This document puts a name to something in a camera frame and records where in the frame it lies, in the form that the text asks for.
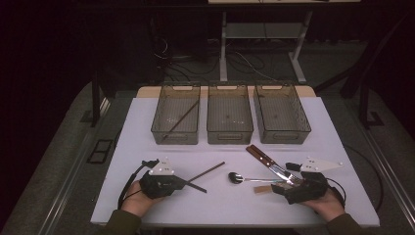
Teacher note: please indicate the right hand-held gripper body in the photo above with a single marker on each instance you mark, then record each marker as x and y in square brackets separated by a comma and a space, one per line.
[308, 191]

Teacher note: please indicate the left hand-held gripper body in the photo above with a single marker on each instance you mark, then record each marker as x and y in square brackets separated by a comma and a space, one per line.
[160, 186]

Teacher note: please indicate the light wooden utensil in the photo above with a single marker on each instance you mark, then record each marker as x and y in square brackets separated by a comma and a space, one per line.
[262, 189]

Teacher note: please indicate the brown chopstick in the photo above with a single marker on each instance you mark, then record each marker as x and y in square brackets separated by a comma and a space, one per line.
[181, 119]
[208, 170]

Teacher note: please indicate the shiny metal spoon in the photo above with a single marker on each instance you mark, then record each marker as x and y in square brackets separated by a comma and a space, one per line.
[235, 178]

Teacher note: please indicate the smoky clear plastic bin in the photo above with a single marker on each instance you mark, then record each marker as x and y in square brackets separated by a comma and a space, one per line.
[280, 114]
[230, 114]
[176, 98]

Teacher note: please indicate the person's right hand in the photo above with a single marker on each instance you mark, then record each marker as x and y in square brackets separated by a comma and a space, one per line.
[326, 207]

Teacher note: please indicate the person's left hand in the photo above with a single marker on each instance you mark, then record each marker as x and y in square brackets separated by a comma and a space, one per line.
[137, 202]

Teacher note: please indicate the white table cover sheet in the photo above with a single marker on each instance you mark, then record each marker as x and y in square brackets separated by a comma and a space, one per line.
[228, 205]

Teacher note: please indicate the black floor plate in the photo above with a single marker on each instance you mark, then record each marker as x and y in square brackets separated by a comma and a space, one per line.
[98, 151]

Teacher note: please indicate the black metal stand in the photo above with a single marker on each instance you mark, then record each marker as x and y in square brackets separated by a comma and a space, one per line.
[363, 107]
[95, 104]

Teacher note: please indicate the white-legged desk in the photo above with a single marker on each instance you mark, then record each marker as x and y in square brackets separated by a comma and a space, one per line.
[222, 49]

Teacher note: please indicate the metal floor rail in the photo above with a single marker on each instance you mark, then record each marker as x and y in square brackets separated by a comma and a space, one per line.
[391, 174]
[75, 169]

